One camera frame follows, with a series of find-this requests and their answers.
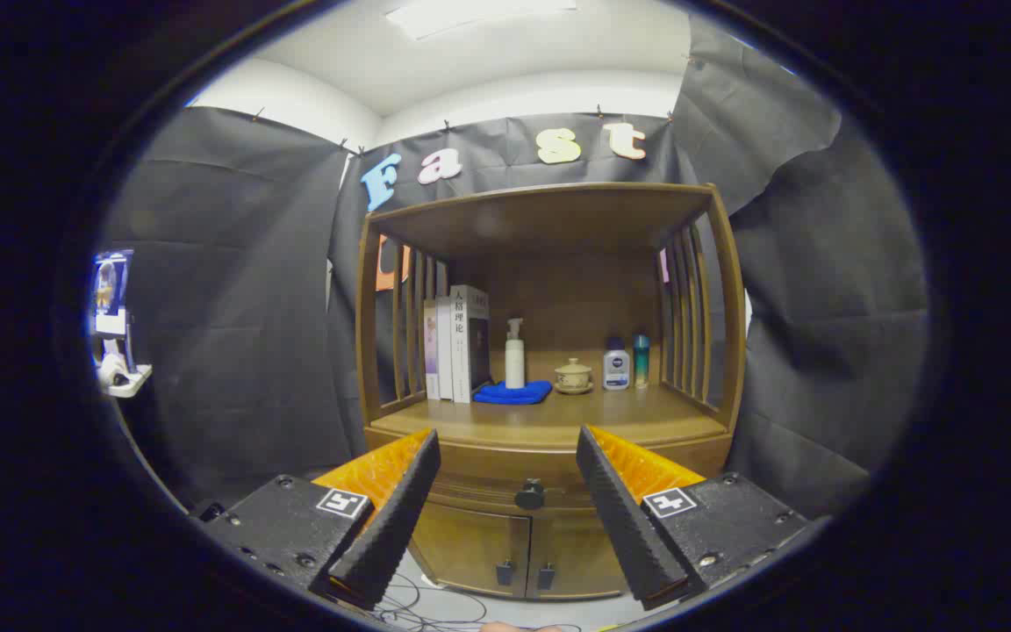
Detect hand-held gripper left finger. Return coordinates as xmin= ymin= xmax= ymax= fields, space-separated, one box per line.
xmin=194 ymin=427 xmax=442 ymax=611

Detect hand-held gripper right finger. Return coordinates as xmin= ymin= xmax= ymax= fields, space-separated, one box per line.
xmin=576 ymin=425 xmax=831 ymax=613

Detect wooden drawer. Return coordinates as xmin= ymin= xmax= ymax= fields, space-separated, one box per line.
xmin=365 ymin=439 xmax=733 ymax=517

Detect wooden cabinet door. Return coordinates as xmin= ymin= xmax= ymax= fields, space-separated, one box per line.
xmin=527 ymin=509 xmax=634 ymax=600
xmin=409 ymin=502 xmax=531 ymax=598

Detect wooden countertop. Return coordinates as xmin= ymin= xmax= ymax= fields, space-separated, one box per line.
xmin=369 ymin=347 xmax=730 ymax=449

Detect wooden cabinet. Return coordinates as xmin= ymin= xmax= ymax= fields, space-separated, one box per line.
xmin=355 ymin=182 xmax=748 ymax=602

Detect white lotion bottle blue cap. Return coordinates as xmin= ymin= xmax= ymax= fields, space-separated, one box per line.
xmin=603 ymin=337 xmax=631 ymax=391

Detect beige lidded teacup with saucer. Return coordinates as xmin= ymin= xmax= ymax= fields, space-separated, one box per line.
xmin=555 ymin=357 xmax=595 ymax=395

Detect blue folded cloth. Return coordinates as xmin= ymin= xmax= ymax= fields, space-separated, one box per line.
xmin=473 ymin=379 xmax=553 ymax=406

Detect pink thin book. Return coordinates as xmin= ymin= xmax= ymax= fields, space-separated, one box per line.
xmin=423 ymin=298 xmax=441 ymax=400

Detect white thin book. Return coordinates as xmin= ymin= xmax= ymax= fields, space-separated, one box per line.
xmin=435 ymin=296 xmax=455 ymax=402

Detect thick white and black book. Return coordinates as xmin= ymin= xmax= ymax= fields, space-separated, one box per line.
xmin=450 ymin=284 xmax=491 ymax=405

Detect white pump bottle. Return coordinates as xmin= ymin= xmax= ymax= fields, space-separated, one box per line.
xmin=505 ymin=318 xmax=527 ymax=390

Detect black backdrop cloth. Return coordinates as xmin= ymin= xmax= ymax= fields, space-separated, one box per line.
xmin=97 ymin=13 xmax=932 ymax=519

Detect white monitor stand table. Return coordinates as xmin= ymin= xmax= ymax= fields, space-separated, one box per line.
xmin=97 ymin=338 xmax=154 ymax=399

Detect computer monitor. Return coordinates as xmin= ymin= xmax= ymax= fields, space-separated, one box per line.
xmin=91 ymin=250 xmax=135 ymax=339

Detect floor cables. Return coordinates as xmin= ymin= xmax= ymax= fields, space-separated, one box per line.
xmin=378 ymin=575 xmax=577 ymax=632

